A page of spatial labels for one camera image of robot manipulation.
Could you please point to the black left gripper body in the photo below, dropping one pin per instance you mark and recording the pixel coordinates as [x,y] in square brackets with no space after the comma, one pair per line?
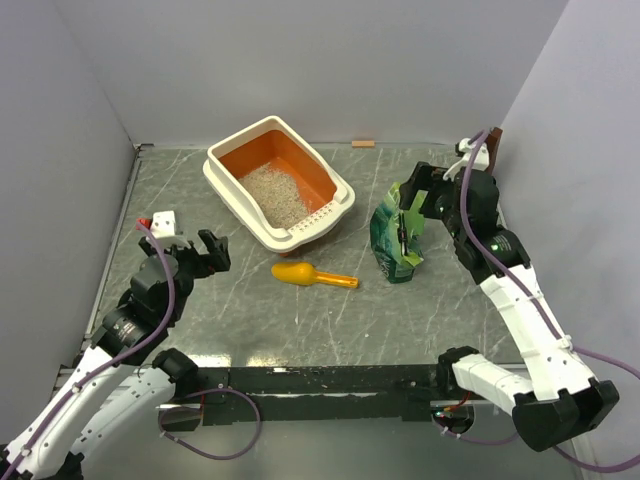
[198,267]

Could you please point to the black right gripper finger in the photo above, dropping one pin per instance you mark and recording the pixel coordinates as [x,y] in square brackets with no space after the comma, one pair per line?
[425,177]
[417,202]

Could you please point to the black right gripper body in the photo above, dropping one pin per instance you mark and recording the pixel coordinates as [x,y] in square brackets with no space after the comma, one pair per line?
[443,190]

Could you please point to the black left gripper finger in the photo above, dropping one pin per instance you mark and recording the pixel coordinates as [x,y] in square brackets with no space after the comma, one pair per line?
[217,258]
[167,240]

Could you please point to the green litter bag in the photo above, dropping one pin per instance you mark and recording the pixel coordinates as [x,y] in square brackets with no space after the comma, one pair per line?
[384,240]

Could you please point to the yellow plastic litter scoop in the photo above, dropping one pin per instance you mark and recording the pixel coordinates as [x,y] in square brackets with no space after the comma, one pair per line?
[305,274]

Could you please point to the black bag clip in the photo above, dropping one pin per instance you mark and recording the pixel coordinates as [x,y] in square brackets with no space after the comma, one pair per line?
[402,233]

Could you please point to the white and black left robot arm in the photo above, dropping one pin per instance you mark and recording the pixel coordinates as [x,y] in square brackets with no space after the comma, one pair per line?
[152,304]

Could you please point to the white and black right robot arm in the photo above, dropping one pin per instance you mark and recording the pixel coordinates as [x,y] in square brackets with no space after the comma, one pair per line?
[560,398]

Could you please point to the grey cat litter pile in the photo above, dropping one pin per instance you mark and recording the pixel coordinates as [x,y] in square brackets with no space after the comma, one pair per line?
[277,195]

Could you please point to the white and orange litter box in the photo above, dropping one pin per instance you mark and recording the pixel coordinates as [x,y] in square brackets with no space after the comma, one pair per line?
[273,142]

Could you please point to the brown wooden wedge stand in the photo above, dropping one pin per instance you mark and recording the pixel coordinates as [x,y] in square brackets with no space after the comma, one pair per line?
[492,142]

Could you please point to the small wooden block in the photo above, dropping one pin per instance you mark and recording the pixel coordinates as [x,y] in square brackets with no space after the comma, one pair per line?
[363,144]

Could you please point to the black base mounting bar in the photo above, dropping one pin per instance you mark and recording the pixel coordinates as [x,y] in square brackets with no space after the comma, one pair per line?
[235,394]

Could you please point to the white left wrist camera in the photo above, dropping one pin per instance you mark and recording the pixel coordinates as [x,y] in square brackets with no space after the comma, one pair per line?
[161,224]

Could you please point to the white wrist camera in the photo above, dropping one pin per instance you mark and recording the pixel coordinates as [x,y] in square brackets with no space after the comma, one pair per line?
[464,151]
[161,224]

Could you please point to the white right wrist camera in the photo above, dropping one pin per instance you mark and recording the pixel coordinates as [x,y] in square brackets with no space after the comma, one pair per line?
[464,151]

